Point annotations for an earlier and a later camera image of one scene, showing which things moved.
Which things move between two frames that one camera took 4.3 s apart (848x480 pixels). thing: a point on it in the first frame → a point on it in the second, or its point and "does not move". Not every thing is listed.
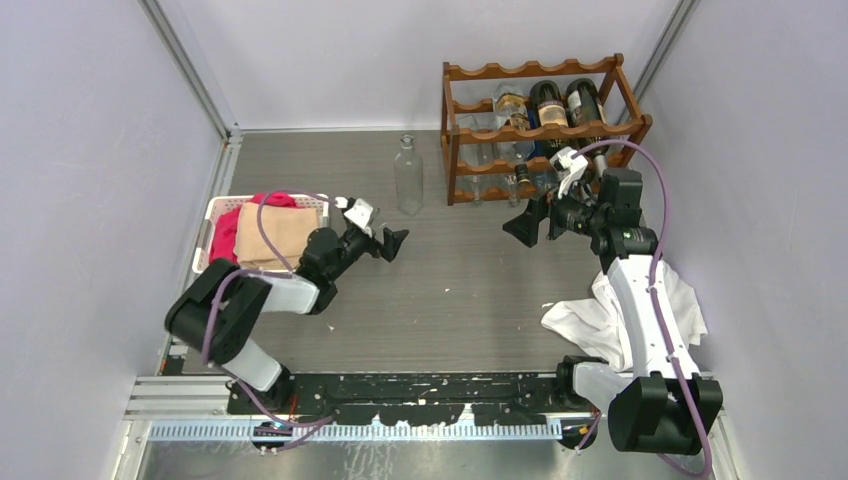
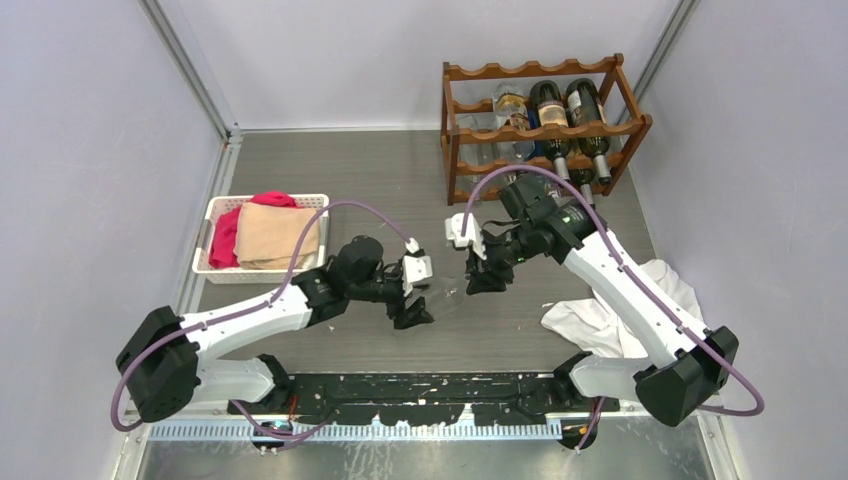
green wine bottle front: [585, 106] does not move
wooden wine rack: [505, 128] does not move
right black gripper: [525, 226] → [485, 281]
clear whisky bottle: [510, 110] does not move
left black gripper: [388, 248] → [403, 316]
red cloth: [226, 226] does not move
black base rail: [416, 398] does not move
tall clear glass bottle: [408, 177] → [444, 295]
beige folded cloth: [286, 228] does not move
